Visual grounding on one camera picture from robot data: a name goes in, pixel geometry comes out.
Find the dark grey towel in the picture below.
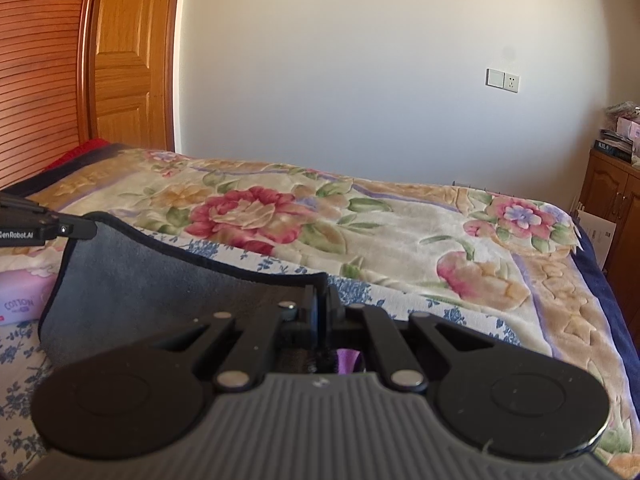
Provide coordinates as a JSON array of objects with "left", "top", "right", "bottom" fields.
[{"left": 39, "top": 211, "right": 327, "bottom": 378}]

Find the louvered wooden wardrobe door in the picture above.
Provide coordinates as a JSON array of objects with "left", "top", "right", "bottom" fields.
[{"left": 0, "top": 0, "right": 103, "bottom": 191}]

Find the floral plush blanket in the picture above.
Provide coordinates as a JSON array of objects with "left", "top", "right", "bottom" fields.
[{"left": 0, "top": 142, "right": 640, "bottom": 479}]

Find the wooden panel door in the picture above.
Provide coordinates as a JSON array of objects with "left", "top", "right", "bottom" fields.
[{"left": 87, "top": 0, "right": 185, "bottom": 153}]

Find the white cardboard sheet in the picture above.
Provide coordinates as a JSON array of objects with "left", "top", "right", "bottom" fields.
[{"left": 574, "top": 209, "right": 618, "bottom": 272}]

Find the stack of books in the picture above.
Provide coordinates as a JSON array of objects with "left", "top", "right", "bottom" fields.
[{"left": 592, "top": 129, "right": 637, "bottom": 164}]

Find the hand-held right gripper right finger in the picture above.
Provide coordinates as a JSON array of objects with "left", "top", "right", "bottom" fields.
[{"left": 324, "top": 284, "right": 497, "bottom": 394}]

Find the white wall switch socket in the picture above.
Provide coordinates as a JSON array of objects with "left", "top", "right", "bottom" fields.
[{"left": 485, "top": 67, "right": 521, "bottom": 94}]

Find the wooden cabinet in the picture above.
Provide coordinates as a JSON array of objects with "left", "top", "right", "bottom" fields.
[{"left": 575, "top": 149, "right": 640, "bottom": 281}]

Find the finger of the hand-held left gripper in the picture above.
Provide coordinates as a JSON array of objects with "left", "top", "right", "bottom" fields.
[{"left": 46, "top": 211, "right": 99, "bottom": 240}]

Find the pink box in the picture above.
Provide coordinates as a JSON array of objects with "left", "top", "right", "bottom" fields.
[{"left": 616, "top": 116, "right": 640, "bottom": 142}]

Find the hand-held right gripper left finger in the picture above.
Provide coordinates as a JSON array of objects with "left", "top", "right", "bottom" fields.
[{"left": 149, "top": 284, "right": 322, "bottom": 394}]

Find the blue floral bedsheet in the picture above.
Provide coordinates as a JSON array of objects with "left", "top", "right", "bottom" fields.
[{"left": 0, "top": 239, "right": 522, "bottom": 463}]

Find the red cloth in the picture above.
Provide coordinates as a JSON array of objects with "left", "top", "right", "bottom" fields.
[{"left": 42, "top": 137, "right": 110, "bottom": 172}]

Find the pink tissue packet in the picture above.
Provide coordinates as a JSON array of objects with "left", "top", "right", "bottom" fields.
[{"left": 0, "top": 267, "right": 62, "bottom": 327}]

